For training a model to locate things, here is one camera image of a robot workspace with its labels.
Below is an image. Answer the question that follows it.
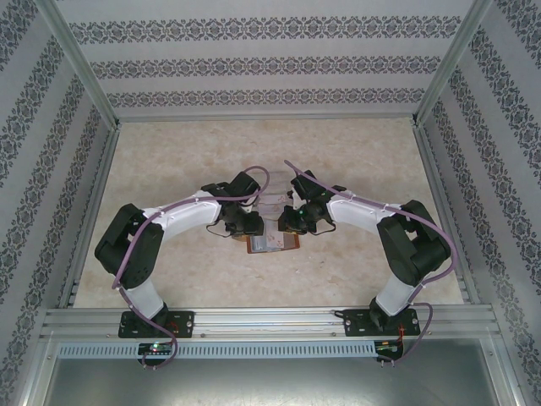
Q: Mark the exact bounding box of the brown leather card holder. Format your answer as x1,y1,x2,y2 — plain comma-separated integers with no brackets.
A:
244,232,302,255

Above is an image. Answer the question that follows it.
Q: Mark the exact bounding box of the clear acrylic card stand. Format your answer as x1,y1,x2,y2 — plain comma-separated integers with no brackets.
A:
258,168,292,215

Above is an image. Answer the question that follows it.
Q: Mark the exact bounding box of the left controller board green light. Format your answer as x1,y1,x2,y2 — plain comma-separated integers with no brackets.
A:
138,342,175,358

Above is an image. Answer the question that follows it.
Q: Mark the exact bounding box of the grey metal front panel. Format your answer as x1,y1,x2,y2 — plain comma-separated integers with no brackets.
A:
41,358,502,406

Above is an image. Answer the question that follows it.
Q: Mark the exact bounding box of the right controller board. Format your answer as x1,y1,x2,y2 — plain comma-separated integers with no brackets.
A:
374,339,406,357

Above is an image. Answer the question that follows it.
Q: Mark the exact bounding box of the thin black left camera cable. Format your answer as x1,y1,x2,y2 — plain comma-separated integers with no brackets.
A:
205,222,232,240

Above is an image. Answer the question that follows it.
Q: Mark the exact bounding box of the thin black camera cable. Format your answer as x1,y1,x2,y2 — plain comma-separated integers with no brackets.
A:
308,219,339,234
205,222,232,240

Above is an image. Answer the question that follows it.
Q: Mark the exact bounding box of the thin black right camera cable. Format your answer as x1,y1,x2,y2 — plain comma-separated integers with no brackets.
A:
308,219,339,234

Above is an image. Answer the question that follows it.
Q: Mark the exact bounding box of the aluminium rear frame rail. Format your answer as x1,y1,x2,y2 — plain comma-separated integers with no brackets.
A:
116,112,419,124

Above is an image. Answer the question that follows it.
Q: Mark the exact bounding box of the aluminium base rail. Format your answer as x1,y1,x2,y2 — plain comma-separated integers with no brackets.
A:
41,304,500,340

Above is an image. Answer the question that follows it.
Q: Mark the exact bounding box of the grey slotted cable duct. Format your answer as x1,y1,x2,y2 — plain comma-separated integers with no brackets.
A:
57,340,378,360

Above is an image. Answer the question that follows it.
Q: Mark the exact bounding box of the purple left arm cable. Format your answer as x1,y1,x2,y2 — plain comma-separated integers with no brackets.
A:
111,165,272,371

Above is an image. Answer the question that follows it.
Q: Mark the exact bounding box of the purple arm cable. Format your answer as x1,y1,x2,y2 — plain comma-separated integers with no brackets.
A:
111,165,272,371
283,159,461,369

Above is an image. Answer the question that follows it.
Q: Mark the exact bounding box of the aluminium right side rail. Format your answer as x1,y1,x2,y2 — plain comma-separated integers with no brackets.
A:
412,124,482,305

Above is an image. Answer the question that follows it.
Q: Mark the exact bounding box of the aluminium left side rail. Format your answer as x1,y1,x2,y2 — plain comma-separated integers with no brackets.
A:
57,126,123,309

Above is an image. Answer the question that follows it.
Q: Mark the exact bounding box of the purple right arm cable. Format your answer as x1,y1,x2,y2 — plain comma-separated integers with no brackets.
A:
283,159,461,369

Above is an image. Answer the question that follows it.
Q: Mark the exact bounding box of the aluminium right rear frame post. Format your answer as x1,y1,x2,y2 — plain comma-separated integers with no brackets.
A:
412,0,496,128

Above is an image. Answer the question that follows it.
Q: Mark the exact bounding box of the aluminium frame post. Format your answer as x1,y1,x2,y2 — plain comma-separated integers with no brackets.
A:
38,0,122,130
481,333,532,406
412,0,496,128
11,332,58,406

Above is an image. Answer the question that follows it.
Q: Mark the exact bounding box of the aluminium left rear frame post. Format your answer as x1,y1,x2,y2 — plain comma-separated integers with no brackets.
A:
38,0,122,130

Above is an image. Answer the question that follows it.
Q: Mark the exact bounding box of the aluminium left front frame post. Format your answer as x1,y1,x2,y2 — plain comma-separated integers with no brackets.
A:
11,332,58,406

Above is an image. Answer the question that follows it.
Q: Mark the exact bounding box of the aluminium right front frame post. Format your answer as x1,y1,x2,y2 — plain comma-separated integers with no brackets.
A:
481,333,532,406

